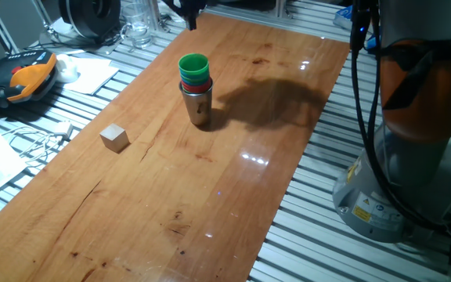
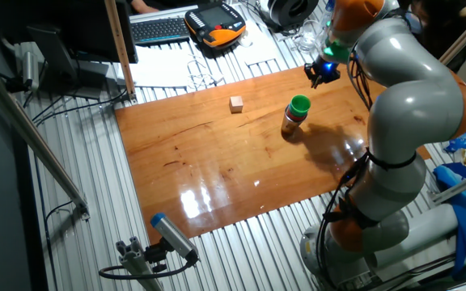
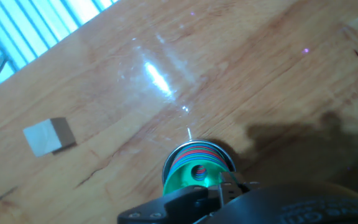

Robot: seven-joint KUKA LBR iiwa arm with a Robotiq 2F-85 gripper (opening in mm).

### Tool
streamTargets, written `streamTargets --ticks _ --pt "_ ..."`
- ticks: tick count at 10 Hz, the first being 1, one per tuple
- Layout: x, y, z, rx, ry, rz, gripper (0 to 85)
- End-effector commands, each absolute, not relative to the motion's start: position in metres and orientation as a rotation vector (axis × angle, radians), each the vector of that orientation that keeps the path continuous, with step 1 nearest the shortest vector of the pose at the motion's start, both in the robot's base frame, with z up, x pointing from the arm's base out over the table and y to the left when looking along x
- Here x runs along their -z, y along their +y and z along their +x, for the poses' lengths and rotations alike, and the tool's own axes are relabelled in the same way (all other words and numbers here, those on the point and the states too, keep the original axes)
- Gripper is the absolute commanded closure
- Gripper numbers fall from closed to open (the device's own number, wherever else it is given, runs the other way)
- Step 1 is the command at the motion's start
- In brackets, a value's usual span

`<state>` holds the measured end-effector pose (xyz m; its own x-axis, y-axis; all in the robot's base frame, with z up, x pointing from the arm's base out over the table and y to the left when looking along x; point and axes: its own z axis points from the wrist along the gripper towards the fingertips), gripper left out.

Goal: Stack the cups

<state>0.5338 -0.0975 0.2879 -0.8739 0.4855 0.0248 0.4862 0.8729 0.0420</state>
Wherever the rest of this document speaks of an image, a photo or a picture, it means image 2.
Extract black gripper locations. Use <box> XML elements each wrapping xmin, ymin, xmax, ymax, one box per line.
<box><xmin>303</xmin><ymin>56</ymin><xmax>341</xmax><ymax>90</ymax></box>

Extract green plastic cup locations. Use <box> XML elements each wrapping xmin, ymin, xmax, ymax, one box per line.
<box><xmin>288</xmin><ymin>94</ymin><xmax>312</xmax><ymax>118</ymax></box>

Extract clear drinking glass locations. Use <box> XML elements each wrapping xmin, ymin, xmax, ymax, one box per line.
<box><xmin>295</xmin><ymin>19</ymin><xmax>324</xmax><ymax>53</ymax></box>

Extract stainless steel cup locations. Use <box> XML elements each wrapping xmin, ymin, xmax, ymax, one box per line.
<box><xmin>280</xmin><ymin>108</ymin><xmax>307</xmax><ymax>137</ymax></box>

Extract clear plastic bottle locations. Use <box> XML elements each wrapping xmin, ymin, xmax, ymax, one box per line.
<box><xmin>320</xmin><ymin>0</ymin><xmax>336</xmax><ymax>29</ymax></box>

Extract white blank paper sheet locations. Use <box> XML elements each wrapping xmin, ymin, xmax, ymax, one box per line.
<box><xmin>232</xmin><ymin>15</ymin><xmax>289</xmax><ymax>61</ymax></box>

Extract black filament spool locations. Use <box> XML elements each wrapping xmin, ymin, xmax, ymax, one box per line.
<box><xmin>256</xmin><ymin>0</ymin><xmax>320</xmax><ymax>32</ymax></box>

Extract light wooden cube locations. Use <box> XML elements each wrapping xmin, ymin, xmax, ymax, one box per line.
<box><xmin>228</xmin><ymin>95</ymin><xmax>244</xmax><ymax>114</ymax></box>

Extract orange and black teach pendant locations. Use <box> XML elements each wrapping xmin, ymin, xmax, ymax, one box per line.
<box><xmin>184</xmin><ymin>1</ymin><xmax>248</xmax><ymax>50</ymax></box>

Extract masked person with dark hair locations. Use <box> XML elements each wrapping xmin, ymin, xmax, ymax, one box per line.
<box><xmin>409</xmin><ymin>0</ymin><xmax>466</xmax><ymax>74</ymax></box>

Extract varnished wooden board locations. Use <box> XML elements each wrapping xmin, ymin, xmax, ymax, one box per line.
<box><xmin>113</xmin><ymin>64</ymin><xmax>432</xmax><ymax>246</ymax></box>

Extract white printed paper sheet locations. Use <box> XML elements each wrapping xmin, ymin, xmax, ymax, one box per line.
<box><xmin>127</xmin><ymin>42</ymin><xmax>228</xmax><ymax>95</ymax></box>

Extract black computer keyboard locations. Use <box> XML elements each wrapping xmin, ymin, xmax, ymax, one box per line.
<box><xmin>129</xmin><ymin>5</ymin><xmax>199</xmax><ymax>46</ymax></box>

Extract blue tissue packet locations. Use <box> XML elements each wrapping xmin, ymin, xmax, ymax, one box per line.
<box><xmin>445</xmin><ymin>129</ymin><xmax>466</xmax><ymax>154</ymax></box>

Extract aluminium profile bar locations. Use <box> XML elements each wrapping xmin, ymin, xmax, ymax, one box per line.
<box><xmin>427</xmin><ymin>166</ymin><xmax>466</xmax><ymax>205</ymax></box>

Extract person in dark sleeve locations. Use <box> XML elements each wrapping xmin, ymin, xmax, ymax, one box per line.
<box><xmin>130</xmin><ymin>0</ymin><xmax>159</xmax><ymax>15</ymax></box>

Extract white roll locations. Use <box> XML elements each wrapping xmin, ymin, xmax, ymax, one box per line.
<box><xmin>372</xmin><ymin>203</ymin><xmax>460</xmax><ymax>270</ymax></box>

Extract black computer monitor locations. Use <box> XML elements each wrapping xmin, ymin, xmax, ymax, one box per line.
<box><xmin>0</xmin><ymin>0</ymin><xmax>139</xmax><ymax>101</ymax></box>

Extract silver cylinder device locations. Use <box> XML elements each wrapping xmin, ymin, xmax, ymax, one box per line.
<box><xmin>21</xmin><ymin>50</ymin><xmax>41</xmax><ymax>92</ymax></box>

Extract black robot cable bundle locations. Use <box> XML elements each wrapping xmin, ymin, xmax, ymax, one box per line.
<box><xmin>316</xmin><ymin>52</ymin><xmax>379</xmax><ymax>290</ymax></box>

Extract white charger with cable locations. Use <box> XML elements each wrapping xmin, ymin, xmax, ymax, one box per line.
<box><xmin>184</xmin><ymin>51</ymin><xmax>227</xmax><ymax>92</ymax></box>

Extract wooden frame beam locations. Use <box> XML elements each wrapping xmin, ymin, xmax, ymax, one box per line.
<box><xmin>438</xmin><ymin>2</ymin><xmax>466</xmax><ymax>66</ymax></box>

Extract wooden frame post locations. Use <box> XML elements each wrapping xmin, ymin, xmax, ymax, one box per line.
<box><xmin>104</xmin><ymin>0</ymin><xmax>138</xmax><ymax>103</ymax></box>

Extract silver camera with blue end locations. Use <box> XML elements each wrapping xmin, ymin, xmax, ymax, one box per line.
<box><xmin>150</xmin><ymin>212</ymin><xmax>201</xmax><ymax>264</ymax></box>

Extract black table cables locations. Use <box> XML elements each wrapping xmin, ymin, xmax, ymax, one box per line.
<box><xmin>22</xmin><ymin>86</ymin><xmax>129</xmax><ymax>127</ymax></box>

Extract aluminium profile camera stand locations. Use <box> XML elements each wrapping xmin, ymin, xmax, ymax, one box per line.
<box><xmin>115</xmin><ymin>236</ymin><xmax>165</xmax><ymax>291</ymax></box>

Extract black camera cable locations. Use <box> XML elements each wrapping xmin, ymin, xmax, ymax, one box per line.
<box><xmin>98</xmin><ymin>258</ymin><xmax>197</xmax><ymax>281</ymax></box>

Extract aluminium frame strut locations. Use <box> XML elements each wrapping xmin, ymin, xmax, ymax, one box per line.
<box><xmin>0</xmin><ymin>56</ymin><xmax>91</xmax><ymax>221</ymax></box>

